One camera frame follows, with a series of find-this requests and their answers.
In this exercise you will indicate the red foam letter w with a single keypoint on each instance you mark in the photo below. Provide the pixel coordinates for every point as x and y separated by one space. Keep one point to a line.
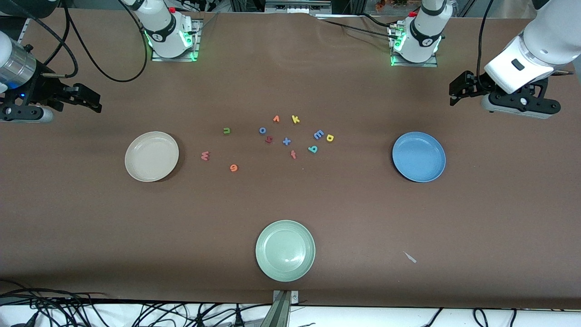
205 156

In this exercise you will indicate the blue foam letter m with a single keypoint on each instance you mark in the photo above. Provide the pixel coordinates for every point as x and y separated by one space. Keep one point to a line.
319 134

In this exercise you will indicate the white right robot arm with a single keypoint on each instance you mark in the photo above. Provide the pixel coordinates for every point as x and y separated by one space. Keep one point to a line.
165 32

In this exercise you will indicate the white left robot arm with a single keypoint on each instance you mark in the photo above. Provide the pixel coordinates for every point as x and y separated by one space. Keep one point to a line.
422 32

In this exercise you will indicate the blue plate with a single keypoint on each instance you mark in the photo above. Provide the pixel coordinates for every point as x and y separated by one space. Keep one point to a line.
418 156

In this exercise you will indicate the beige brown plate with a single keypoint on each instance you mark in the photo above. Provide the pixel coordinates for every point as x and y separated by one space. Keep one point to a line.
152 156

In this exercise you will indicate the small white paper scrap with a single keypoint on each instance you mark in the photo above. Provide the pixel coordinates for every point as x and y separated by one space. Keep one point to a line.
410 257

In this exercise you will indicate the pale green plate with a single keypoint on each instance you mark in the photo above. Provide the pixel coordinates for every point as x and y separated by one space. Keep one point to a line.
285 250

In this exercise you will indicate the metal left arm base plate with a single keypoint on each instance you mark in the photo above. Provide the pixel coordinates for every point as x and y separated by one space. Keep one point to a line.
431 63

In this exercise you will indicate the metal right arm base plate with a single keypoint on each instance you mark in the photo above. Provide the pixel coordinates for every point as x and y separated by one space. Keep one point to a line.
198 43

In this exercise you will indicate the aluminium frame rail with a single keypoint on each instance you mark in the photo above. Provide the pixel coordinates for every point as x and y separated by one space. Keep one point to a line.
297 7

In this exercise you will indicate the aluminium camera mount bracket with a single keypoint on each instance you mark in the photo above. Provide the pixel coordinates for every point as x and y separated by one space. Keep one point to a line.
285 309

